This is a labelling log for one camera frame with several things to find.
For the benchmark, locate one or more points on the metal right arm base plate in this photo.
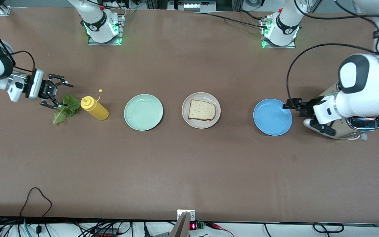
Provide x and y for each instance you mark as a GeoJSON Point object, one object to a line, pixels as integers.
{"type": "Point", "coordinates": [121, 31]}

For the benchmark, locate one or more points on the metal box with light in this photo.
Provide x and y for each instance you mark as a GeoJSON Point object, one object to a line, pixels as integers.
{"type": "Point", "coordinates": [191, 6]}

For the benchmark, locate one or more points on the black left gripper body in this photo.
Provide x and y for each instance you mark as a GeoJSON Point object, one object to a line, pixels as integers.
{"type": "Point", "coordinates": [306, 106]}

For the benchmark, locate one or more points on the beige plate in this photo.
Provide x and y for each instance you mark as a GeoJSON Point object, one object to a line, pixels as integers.
{"type": "Point", "coordinates": [202, 95]}

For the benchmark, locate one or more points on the toasted bread slice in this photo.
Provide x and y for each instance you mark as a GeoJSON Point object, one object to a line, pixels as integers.
{"type": "Point", "coordinates": [202, 110]}

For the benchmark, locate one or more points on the blue plate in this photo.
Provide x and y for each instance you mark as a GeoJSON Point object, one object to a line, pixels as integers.
{"type": "Point", "coordinates": [272, 117]}

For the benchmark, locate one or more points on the green lettuce leaf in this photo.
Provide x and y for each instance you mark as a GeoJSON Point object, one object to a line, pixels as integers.
{"type": "Point", "coordinates": [69, 110]}

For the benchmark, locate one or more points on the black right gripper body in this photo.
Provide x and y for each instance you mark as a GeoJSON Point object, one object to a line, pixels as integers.
{"type": "Point", "coordinates": [45, 89]}

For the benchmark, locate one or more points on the small red display board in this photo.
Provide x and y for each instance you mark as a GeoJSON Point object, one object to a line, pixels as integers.
{"type": "Point", "coordinates": [193, 226]}

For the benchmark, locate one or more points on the yellow squeeze mustard bottle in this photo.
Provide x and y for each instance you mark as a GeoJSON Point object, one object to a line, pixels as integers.
{"type": "Point", "coordinates": [97, 112]}

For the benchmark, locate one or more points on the mint green plate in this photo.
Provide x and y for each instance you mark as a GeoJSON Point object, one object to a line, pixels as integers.
{"type": "Point", "coordinates": [143, 112]}

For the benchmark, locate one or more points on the silver mounting bracket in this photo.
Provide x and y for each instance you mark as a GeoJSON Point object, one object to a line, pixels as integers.
{"type": "Point", "coordinates": [192, 214]}

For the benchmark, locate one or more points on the aluminium frame profile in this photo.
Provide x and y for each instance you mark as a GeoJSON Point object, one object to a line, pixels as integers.
{"type": "Point", "coordinates": [5, 11]}

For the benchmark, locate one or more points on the grey aluminium bar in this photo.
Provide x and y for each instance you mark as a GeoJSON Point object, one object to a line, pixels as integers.
{"type": "Point", "coordinates": [180, 228]}

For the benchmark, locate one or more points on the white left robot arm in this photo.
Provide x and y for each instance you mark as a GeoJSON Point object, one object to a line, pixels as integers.
{"type": "Point", "coordinates": [367, 95]}

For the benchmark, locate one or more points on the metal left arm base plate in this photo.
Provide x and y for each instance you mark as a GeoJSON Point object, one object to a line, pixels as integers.
{"type": "Point", "coordinates": [281, 46]}

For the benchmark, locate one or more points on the beige chrome toaster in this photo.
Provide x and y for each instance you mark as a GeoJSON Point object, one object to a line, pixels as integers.
{"type": "Point", "coordinates": [367, 123]}

